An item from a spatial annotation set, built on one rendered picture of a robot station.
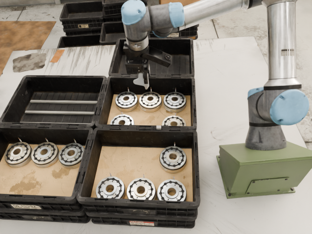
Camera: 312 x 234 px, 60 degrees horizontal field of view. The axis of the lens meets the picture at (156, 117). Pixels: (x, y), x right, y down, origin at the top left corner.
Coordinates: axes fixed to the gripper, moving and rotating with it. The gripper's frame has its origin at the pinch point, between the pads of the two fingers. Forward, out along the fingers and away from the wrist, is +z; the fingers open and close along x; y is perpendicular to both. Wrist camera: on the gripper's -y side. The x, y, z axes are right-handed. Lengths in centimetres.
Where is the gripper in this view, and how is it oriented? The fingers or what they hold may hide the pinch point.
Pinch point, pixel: (148, 81)
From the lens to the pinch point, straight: 112.2
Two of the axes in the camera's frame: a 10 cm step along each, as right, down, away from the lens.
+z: 0.5, 5.3, 8.4
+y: -10.0, -0.2, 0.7
